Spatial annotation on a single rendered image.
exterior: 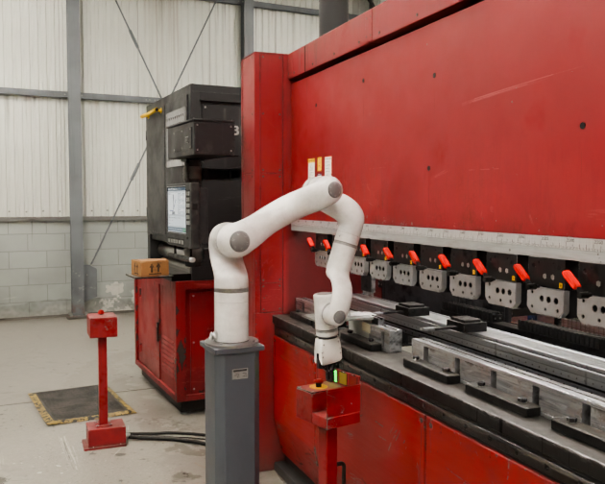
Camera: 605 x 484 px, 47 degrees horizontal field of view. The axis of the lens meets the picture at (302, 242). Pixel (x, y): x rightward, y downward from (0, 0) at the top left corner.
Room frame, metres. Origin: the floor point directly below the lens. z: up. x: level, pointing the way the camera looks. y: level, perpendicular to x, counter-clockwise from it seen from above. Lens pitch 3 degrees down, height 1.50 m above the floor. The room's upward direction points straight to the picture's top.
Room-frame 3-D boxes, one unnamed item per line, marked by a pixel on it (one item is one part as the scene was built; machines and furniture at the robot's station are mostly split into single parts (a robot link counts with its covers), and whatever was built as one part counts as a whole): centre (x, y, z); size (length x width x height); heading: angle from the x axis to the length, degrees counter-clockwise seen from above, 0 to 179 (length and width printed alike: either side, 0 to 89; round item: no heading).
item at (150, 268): (4.80, 1.06, 1.04); 0.30 x 0.26 x 0.12; 26
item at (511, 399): (2.13, -0.61, 0.89); 0.30 x 0.05 x 0.03; 22
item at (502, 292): (2.18, -0.65, 1.26); 0.15 x 0.09 x 0.17; 22
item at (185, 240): (3.99, 0.65, 1.42); 0.45 x 0.12 x 0.36; 27
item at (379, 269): (2.92, -0.35, 1.26); 0.15 x 0.09 x 0.17; 22
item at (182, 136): (4.07, 0.60, 1.53); 0.51 x 0.25 x 0.85; 27
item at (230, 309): (2.44, 0.25, 1.09); 0.19 x 0.19 x 0.18
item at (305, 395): (2.64, -0.10, 0.75); 0.20 x 0.16 x 0.18; 35
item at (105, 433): (4.25, 1.23, 0.41); 0.25 x 0.20 x 0.83; 112
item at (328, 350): (2.58, -0.10, 0.95); 0.10 x 0.07 x 0.11; 126
